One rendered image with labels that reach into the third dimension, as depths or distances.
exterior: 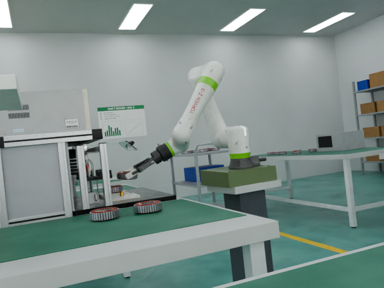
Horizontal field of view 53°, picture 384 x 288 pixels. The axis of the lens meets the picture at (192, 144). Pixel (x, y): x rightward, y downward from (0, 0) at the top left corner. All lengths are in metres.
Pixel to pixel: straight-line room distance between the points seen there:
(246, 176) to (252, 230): 1.05
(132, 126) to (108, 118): 0.49
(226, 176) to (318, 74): 7.80
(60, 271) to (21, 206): 0.78
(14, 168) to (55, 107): 0.35
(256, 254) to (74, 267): 0.52
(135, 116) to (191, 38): 2.06
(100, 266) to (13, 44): 6.73
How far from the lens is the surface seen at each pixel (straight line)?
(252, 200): 2.25
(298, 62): 9.47
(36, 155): 1.74
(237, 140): 2.23
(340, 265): 0.78
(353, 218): 4.25
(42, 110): 1.88
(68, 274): 1.00
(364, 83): 8.82
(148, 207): 1.53
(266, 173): 2.24
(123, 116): 7.47
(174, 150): 2.13
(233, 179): 2.11
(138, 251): 1.02
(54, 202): 1.74
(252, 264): 1.20
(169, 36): 8.07
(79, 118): 1.88
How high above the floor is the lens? 0.99
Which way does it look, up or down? level
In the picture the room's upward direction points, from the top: 6 degrees counter-clockwise
